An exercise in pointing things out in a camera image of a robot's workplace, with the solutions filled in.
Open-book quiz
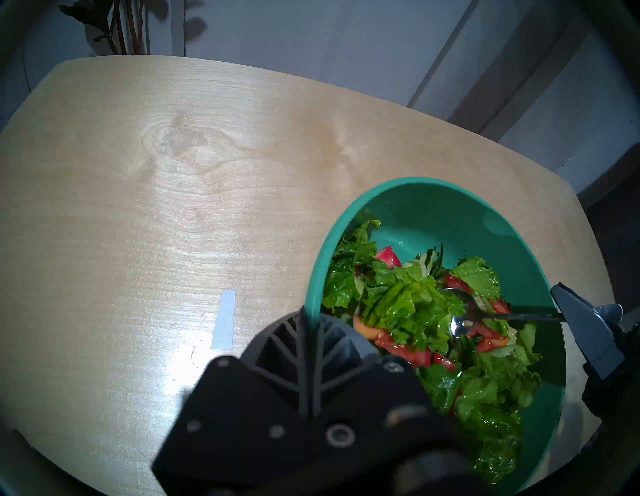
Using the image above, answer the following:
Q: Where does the short white tape strip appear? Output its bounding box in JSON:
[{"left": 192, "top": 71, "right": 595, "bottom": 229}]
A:
[{"left": 211, "top": 290, "right": 236, "bottom": 351}]

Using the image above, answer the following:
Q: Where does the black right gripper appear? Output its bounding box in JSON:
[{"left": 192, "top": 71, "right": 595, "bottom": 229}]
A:
[{"left": 550, "top": 282, "right": 640, "bottom": 426}]

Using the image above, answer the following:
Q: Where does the metal salad utensil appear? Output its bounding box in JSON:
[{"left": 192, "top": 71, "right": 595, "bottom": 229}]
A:
[{"left": 441, "top": 286, "right": 567, "bottom": 338}]

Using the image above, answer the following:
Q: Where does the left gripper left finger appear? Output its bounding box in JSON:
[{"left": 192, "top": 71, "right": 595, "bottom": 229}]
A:
[{"left": 151, "top": 307, "right": 321, "bottom": 496}]

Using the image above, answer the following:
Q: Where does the green salad bowl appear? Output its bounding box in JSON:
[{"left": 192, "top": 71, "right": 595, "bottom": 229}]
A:
[{"left": 304, "top": 177, "right": 567, "bottom": 496}]

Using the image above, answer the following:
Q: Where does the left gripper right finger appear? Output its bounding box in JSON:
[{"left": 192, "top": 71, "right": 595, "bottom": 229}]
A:
[{"left": 311, "top": 315, "right": 473, "bottom": 496}]

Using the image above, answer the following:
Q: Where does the chopped lettuce tomato salad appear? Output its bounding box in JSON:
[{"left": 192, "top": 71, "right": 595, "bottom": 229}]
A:
[{"left": 321, "top": 219, "right": 543, "bottom": 483}]

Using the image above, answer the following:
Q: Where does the tall dark potted plant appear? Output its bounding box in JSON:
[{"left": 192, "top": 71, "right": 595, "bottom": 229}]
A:
[{"left": 59, "top": 0, "right": 151, "bottom": 56}]

